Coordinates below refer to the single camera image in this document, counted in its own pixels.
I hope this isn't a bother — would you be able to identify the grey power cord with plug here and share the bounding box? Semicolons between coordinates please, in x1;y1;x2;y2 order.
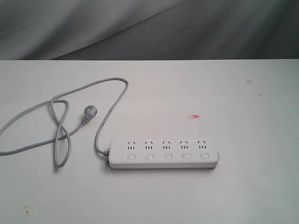
0;77;129;169

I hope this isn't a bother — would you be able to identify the white backdrop cloth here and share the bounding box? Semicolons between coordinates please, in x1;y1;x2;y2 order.
0;0;299;60

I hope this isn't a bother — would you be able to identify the white five-outlet power strip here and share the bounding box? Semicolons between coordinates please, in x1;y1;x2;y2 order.
108;137;220;169

